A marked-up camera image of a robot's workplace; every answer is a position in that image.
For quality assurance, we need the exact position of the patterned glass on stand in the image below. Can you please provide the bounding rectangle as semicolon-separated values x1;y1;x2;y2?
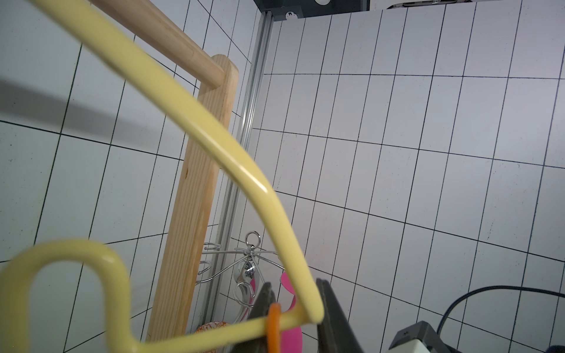
193;321;230;353

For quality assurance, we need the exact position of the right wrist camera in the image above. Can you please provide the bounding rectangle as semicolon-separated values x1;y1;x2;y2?
387;322;459;353

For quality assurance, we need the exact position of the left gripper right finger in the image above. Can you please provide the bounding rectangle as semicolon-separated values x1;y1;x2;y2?
316;279;363;353

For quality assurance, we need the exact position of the chrome glass holder stand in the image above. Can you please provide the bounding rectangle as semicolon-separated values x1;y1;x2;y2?
196;231;285;323

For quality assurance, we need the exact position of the yellow clothes hanger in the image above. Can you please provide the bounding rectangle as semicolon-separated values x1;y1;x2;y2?
1;1;325;352

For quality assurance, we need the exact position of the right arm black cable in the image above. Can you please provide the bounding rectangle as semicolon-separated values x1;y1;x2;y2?
436;284;565;353

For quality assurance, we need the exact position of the wooden hanging rack frame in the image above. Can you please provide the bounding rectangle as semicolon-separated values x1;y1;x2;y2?
94;1;239;342

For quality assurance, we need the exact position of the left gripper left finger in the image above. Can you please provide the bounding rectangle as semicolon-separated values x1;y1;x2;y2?
229;282;278;353

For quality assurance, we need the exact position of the orange clothespin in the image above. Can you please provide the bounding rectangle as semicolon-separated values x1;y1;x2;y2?
266;302;282;353

